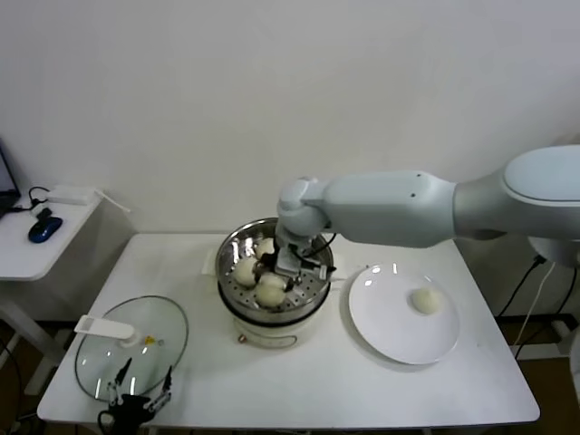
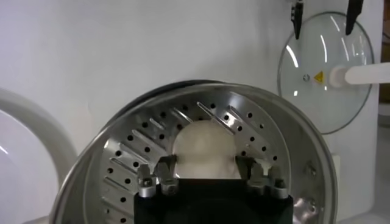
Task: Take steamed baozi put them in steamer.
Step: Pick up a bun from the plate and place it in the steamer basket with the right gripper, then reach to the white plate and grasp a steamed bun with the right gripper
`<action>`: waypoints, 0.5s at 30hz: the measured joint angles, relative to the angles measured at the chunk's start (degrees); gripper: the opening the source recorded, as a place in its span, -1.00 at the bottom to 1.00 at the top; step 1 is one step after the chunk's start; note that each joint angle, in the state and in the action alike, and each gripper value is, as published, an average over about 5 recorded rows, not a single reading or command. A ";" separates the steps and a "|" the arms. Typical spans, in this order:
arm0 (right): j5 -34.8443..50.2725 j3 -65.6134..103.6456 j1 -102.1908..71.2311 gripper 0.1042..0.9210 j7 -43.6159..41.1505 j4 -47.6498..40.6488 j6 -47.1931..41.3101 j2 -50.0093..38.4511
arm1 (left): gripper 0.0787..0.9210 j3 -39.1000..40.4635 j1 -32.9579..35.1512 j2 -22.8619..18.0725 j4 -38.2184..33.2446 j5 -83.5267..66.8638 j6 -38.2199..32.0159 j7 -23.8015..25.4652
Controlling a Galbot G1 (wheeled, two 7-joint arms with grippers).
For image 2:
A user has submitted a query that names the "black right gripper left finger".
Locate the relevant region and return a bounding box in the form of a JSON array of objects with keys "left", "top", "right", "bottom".
[{"left": 136, "top": 155, "right": 179, "bottom": 198}]

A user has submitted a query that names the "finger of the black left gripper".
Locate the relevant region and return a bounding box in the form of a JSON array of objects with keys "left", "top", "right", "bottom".
[
  {"left": 345, "top": 0, "right": 365, "bottom": 36},
  {"left": 289, "top": 0, "right": 305, "bottom": 40}
]

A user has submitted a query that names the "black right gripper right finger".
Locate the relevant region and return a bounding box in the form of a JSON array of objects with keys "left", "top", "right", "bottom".
[{"left": 235, "top": 155, "right": 289, "bottom": 199}]

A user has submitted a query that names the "white steamed baozi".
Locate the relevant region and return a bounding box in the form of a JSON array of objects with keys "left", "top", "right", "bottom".
[{"left": 171, "top": 119, "right": 241, "bottom": 180}]

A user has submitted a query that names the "perforated stainless steel steamer basket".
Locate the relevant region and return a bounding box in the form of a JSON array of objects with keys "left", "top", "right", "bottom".
[{"left": 50, "top": 82, "right": 339, "bottom": 224}]

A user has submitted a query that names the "white round plate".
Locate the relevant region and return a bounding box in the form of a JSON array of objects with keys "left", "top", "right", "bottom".
[{"left": 0, "top": 87, "right": 79, "bottom": 224}]

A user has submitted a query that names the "glass lid with white handle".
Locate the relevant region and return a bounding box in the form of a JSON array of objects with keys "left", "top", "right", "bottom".
[{"left": 277, "top": 11, "right": 390, "bottom": 135}]

